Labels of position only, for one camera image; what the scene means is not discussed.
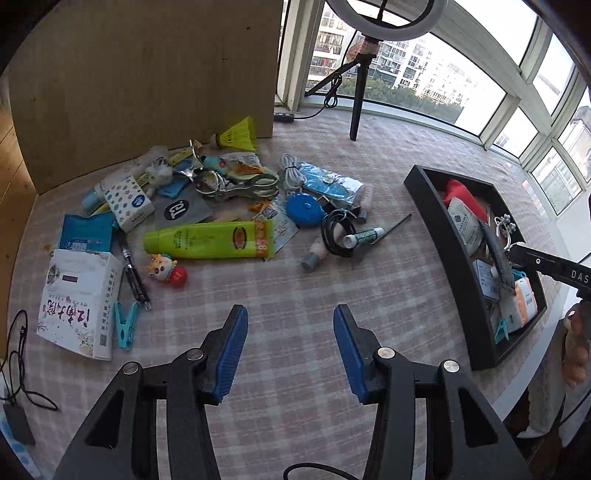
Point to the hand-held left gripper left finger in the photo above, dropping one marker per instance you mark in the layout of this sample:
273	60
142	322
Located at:
231	355

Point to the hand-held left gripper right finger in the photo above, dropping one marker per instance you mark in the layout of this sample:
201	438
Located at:
348	355

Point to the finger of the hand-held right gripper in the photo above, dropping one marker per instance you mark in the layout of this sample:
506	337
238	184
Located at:
526	256

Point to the dark grey speckled pouch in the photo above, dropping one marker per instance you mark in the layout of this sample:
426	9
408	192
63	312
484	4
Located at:
498	258

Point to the black rectangular tray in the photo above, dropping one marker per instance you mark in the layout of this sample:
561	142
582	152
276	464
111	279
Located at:
438	240

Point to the orange silver snack packet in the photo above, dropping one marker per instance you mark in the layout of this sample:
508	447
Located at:
277	226
244	165

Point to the blue face mask packet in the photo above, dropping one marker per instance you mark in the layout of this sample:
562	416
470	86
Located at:
323	194

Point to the pink plaid covered desktop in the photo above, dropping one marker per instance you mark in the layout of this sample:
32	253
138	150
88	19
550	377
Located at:
286	286

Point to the person's right hand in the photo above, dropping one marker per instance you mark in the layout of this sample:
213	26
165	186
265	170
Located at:
579	350

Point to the white bead toy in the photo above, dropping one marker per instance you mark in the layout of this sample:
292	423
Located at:
503	226

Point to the orange white packet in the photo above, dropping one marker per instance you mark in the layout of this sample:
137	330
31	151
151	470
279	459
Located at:
521	302

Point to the blue white card packet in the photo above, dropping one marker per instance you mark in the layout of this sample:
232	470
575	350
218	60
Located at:
485	279

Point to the white grey sachet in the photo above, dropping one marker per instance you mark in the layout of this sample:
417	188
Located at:
464	224

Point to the blue clothes peg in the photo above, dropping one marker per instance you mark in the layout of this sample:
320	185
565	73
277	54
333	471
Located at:
125	325
501	331

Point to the red cloth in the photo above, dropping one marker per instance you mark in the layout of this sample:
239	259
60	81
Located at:
464	191

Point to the small red toy figurine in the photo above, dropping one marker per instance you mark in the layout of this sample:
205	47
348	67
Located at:
168	272

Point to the pink bottle grey cap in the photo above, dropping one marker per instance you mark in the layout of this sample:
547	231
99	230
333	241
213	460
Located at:
365	198
316	251

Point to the person's white fleece clothing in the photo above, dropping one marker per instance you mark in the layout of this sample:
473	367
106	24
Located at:
549	383

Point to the green squeeze tube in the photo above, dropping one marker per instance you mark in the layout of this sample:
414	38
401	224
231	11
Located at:
198	240

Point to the small white green tube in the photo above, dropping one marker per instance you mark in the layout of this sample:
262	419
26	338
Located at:
364	236

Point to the black pen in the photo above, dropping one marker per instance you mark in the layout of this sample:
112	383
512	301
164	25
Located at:
131	267

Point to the thin black stick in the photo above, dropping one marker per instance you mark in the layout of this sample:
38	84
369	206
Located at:
392	228

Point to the blue tape measure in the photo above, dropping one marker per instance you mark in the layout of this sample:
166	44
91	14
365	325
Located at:
304	210

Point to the grey flat pouch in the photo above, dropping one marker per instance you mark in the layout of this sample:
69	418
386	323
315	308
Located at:
182	210

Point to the large white paper packet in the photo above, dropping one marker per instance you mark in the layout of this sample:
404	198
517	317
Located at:
78	304

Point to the large metal spring clamp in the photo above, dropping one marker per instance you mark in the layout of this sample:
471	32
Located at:
249	187

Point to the blue plastic tag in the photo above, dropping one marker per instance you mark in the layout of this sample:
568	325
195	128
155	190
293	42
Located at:
173	184

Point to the white patterned tissue packet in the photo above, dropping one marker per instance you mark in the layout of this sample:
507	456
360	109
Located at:
127	203

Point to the blue wet wipes packet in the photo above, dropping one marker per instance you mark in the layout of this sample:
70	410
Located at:
85	233

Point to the yellow plastic strip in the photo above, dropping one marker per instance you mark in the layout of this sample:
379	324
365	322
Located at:
182	154

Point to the white plastic packet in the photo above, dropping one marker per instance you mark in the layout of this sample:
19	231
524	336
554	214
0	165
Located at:
143	159

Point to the apartment buildings outside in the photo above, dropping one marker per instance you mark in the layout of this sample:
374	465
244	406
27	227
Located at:
415	69

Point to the yellow shuttlecock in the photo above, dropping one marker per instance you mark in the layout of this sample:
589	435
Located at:
240	136

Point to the black power adapter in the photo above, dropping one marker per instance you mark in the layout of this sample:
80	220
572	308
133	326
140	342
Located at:
18	422

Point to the wooden cabinet side panel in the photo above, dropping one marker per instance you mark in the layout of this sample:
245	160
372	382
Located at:
14	207

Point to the large light wooden board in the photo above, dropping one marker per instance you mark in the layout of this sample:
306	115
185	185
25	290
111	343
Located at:
138	83

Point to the white window frame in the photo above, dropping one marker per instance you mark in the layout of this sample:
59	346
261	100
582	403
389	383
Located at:
485	46

